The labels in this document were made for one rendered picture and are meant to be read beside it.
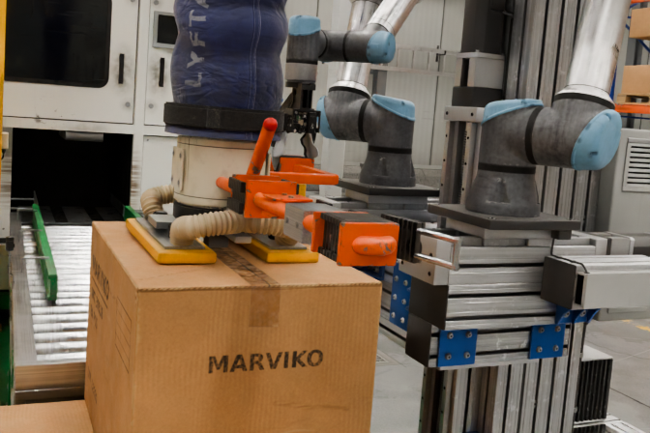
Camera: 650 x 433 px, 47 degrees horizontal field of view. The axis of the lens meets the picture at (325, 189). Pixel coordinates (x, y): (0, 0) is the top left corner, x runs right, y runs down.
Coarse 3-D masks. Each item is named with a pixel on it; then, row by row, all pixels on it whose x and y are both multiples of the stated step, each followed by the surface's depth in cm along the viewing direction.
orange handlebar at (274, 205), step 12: (300, 168) 173; (312, 168) 168; (288, 180) 153; (300, 180) 154; (312, 180) 155; (324, 180) 156; (336, 180) 158; (264, 204) 111; (276, 204) 107; (276, 216) 108; (312, 216) 96; (360, 240) 84; (372, 240) 84; (384, 240) 85; (360, 252) 84; (372, 252) 84; (384, 252) 85
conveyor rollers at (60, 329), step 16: (32, 240) 339; (48, 240) 342; (64, 240) 344; (80, 240) 347; (64, 256) 310; (80, 256) 313; (32, 272) 280; (64, 272) 285; (80, 272) 287; (32, 288) 256; (64, 288) 260; (80, 288) 262; (32, 304) 239; (48, 304) 240; (64, 304) 242; (80, 304) 244; (48, 320) 224; (64, 320) 225; (80, 320) 227; (48, 336) 207; (64, 336) 209; (80, 336) 210; (48, 352) 198; (64, 352) 200; (80, 352) 195
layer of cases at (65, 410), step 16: (80, 400) 166; (0, 416) 155; (16, 416) 156; (32, 416) 156; (48, 416) 157; (64, 416) 158; (80, 416) 158; (0, 432) 148; (16, 432) 148; (32, 432) 149; (48, 432) 149; (64, 432) 150; (80, 432) 150
